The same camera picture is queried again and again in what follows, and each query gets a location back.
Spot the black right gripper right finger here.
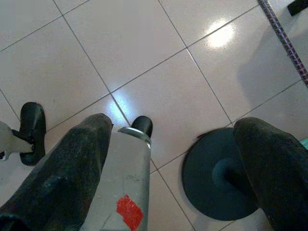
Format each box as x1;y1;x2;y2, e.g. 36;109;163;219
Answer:
233;116;308;231

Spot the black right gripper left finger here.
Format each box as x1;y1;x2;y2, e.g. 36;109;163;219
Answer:
0;113;114;231

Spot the silver left robot leg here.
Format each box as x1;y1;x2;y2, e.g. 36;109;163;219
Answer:
0;102;47;167

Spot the silver robot leg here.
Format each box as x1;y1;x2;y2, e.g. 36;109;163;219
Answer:
0;102;47;167
80;115;154;231

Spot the silver right robot leg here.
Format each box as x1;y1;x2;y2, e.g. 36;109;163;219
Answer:
80;115;154;231

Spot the black round floor disc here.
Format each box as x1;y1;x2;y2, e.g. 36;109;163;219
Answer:
182;127;263;221

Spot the small black block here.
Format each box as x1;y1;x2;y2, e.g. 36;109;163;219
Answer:
287;0;308;17

